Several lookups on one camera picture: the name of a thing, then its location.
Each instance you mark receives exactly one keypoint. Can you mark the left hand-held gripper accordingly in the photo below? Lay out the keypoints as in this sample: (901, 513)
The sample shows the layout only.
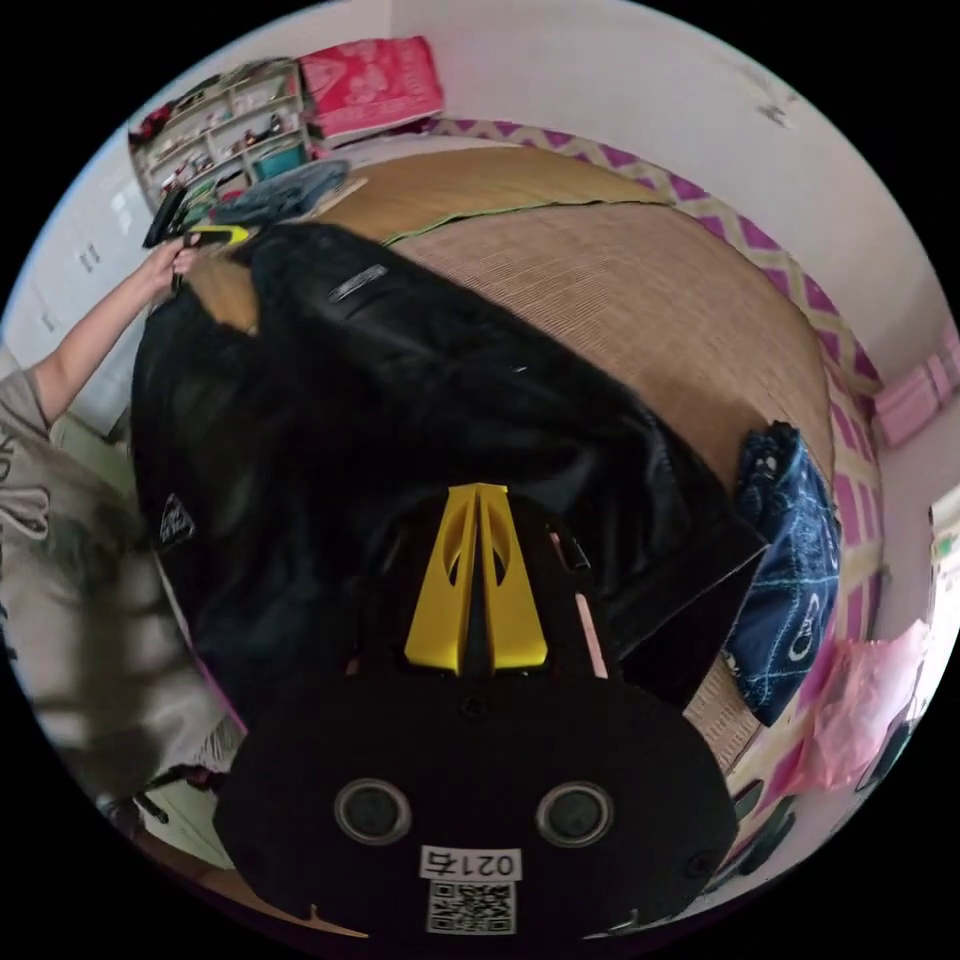
(166, 217)

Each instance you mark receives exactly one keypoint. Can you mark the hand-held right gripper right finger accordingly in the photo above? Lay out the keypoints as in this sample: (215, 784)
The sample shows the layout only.
(514, 600)

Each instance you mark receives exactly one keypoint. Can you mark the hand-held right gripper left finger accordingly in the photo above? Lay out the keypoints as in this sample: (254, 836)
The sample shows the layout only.
(433, 600)

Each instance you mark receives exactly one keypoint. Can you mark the black jeans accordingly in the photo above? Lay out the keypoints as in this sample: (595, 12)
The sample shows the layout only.
(375, 412)

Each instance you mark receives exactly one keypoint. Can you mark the person's left forearm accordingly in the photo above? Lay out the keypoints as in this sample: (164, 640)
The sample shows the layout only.
(90, 345)

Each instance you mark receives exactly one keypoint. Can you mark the person's left hand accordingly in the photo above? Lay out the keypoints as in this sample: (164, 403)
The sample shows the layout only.
(166, 268)

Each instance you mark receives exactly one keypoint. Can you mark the pile of clothes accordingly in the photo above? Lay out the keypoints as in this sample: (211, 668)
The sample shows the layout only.
(292, 191)

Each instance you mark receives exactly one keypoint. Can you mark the white shelf with clutter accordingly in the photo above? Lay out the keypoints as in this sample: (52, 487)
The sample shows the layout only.
(217, 131)

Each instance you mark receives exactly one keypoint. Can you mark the white cupboard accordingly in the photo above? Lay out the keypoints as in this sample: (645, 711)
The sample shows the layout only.
(71, 262)

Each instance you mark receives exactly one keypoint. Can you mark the red and pink carton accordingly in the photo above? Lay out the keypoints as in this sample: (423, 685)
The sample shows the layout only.
(371, 86)

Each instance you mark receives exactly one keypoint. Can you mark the dark blue patterned garment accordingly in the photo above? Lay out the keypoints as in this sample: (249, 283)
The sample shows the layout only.
(787, 570)

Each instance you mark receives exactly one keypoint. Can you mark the bed with woven mat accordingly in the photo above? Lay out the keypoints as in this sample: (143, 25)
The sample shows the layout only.
(600, 270)

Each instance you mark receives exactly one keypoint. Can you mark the pink plastic bag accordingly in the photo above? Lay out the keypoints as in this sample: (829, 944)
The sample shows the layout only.
(862, 705)

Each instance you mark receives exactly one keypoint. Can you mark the pink box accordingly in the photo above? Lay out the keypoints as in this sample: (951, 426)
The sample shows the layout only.
(919, 401)

